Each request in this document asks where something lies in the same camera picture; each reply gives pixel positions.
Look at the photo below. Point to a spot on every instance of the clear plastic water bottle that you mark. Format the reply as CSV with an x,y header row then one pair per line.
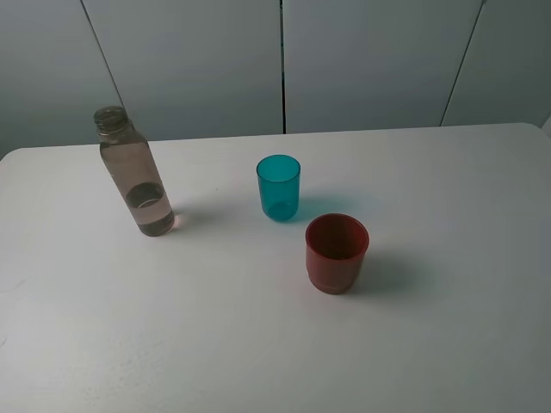
x,y
128,158

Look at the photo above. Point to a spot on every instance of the red plastic cup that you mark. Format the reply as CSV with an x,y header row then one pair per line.
x,y
336,245

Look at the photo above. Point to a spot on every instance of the teal translucent plastic cup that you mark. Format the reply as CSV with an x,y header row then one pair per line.
x,y
278,179

